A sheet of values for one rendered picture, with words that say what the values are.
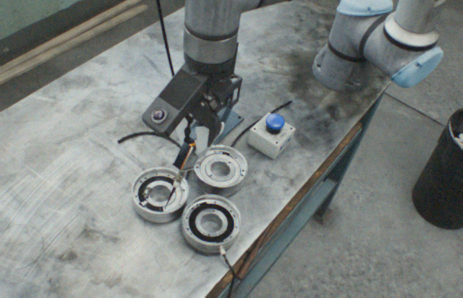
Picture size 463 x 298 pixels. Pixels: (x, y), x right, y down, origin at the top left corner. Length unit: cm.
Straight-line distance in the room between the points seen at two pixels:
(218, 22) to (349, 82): 65
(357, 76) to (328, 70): 7
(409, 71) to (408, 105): 156
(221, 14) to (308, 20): 85
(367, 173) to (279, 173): 122
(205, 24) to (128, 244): 42
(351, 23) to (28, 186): 77
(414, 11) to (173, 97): 53
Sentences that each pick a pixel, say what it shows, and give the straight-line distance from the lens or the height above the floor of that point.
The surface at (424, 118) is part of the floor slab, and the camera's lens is 256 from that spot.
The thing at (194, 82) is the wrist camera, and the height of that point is 110.
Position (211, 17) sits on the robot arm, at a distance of 60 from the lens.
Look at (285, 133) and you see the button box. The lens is 98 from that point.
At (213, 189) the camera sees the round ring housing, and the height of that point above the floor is 83.
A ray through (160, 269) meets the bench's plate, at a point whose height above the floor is 80.
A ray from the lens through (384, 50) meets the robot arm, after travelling 105.
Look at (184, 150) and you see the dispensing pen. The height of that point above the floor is 94.
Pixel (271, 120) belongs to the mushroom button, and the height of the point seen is 87.
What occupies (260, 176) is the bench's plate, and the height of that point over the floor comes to 80.
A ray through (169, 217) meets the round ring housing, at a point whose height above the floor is 83.
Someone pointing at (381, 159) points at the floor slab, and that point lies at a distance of 224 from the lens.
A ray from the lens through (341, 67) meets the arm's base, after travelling 117.
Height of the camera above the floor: 154
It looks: 48 degrees down
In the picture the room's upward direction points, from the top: 10 degrees clockwise
